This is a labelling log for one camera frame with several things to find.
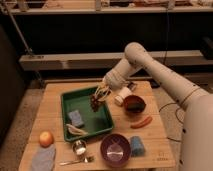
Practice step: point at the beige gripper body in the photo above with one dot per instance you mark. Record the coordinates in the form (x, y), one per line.
(103, 87)

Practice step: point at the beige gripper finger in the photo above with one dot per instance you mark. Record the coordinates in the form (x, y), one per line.
(101, 93)

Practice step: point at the dark grape bunch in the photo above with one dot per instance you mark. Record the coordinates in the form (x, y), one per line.
(94, 102)

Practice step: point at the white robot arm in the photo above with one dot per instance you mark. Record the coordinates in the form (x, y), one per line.
(197, 135)

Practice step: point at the green plastic tray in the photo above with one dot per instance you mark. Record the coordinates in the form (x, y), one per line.
(95, 123)

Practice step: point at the blue sponge in tray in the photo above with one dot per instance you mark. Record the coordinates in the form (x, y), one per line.
(76, 118)

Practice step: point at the white cup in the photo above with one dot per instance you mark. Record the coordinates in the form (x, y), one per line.
(124, 92)

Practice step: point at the small dark box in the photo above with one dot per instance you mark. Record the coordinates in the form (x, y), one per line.
(132, 86)

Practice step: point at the red-brown bowl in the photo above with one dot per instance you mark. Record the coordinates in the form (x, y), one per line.
(133, 99)

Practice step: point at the wooden table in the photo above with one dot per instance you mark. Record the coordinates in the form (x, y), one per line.
(49, 117)

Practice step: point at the pale banana piece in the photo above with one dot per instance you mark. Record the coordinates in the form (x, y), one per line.
(75, 131)

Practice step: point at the orange carrot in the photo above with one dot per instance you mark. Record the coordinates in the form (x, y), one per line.
(142, 123)

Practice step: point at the small metal cup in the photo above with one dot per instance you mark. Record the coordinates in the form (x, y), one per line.
(79, 147)

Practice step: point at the purple bowl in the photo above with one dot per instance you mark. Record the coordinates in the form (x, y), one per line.
(115, 150)

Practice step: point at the blue rolled towel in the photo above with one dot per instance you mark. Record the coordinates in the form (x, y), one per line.
(137, 147)

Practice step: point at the metal spoon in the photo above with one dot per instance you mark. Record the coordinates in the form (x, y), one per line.
(83, 160)

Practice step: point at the orange apple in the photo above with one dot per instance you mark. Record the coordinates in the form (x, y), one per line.
(46, 139)

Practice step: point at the grey cloth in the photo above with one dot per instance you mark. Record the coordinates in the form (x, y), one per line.
(44, 159)

